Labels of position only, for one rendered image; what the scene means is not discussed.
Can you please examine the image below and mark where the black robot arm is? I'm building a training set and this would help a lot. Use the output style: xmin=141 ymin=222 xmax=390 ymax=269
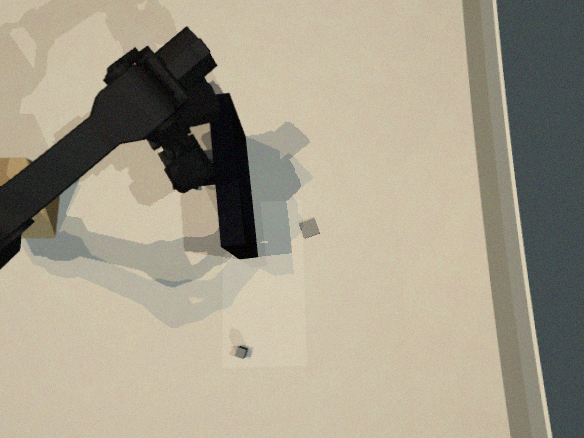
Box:
xmin=0 ymin=26 xmax=220 ymax=270

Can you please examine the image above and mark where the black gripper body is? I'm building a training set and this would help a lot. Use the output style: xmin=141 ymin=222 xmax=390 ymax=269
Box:
xmin=144 ymin=117 xmax=216 ymax=194

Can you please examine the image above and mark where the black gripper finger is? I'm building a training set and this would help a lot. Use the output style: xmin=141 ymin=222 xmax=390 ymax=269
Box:
xmin=158 ymin=133 xmax=201 ymax=168

